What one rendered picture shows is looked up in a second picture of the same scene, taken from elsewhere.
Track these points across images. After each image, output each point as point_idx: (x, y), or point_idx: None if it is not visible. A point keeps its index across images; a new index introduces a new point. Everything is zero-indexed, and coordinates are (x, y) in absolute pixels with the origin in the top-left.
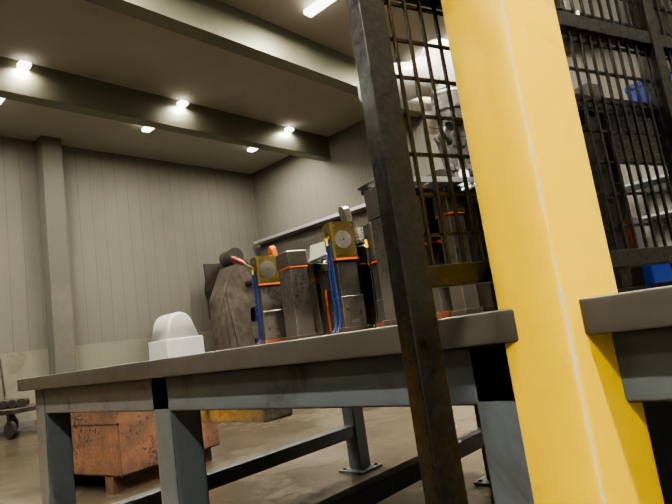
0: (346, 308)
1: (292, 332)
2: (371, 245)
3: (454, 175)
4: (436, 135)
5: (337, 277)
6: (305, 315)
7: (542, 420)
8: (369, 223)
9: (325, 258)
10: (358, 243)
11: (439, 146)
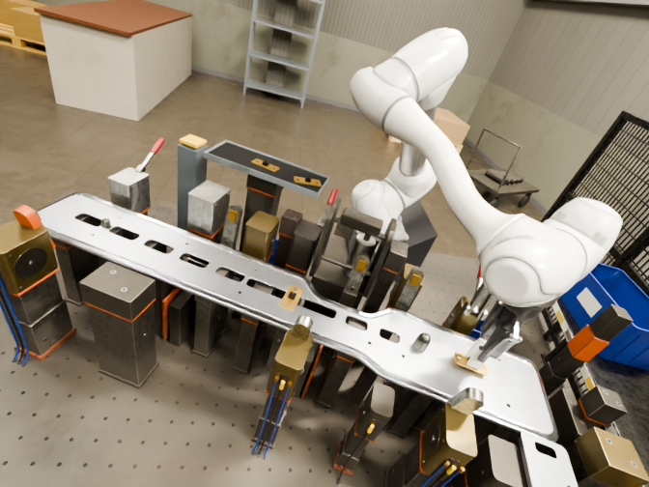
0: (279, 429)
1: (121, 374)
2: (378, 431)
3: (486, 358)
4: (516, 337)
5: (279, 409)
6: (148, 357)
7: None
8: (390, 416)
9: (163, 255)
10: (265, 299)
11: (505, 342)
